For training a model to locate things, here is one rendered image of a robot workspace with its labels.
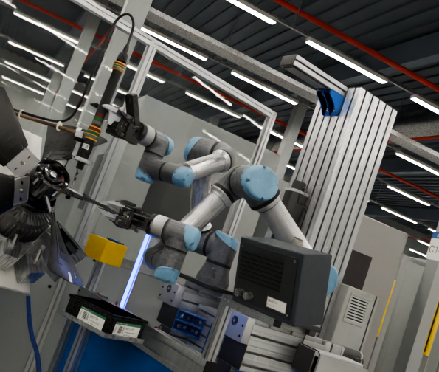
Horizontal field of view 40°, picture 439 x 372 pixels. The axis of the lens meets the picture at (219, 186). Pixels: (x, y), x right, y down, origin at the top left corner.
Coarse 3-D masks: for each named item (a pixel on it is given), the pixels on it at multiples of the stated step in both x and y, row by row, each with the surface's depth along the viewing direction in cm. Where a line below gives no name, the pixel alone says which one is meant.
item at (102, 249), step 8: (88, 240) 247; (96, 240) 242; (104, 240) 237; (88, 248) 244; (96, 248) 239; (104, 248) 235; (112, 248) 237; (120, 248) 239; (96, 256) 237; (104, 256) 235; (112, 256) 237; (120, 256) 239; (112, 264) 237; (120, 264) 240
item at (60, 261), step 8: (56, 224) 186; (56, 232) 183; (56, 240) 181; (56, 248) 179; (64, 248) 186; (56, 256) 177; (64, 256) 182; (48, 264) 171; (56, 264) 175; (64, 264) 180; (72, 264) 190; (56, 272) 173; (64, 272) 178; (72, 272) 185; (72, 280) 182; (80, 280) 189
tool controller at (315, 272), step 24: (264, 240) 170; (240, 264) 171; (264, 264) 163; (288, 264) 155; (312, 264) 154; (240, 288) 170; (264, 288) 162; (288, 288) 155; (312, 288) 155; (264, 312) 162; (288, 312) 154; (312, 312) 156
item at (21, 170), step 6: (24, 150) 194; (18, 156) 194; (24, 156) 194; (30, 156) 194; (12, 162) 193; (18, 162) 194; (30, 162) 194; (36, 162) 194; (12, 168) 193; (18, 168) 194; (24, 168) 194; (30, 168) 194; (18, 174) 194; (24, 174) 194
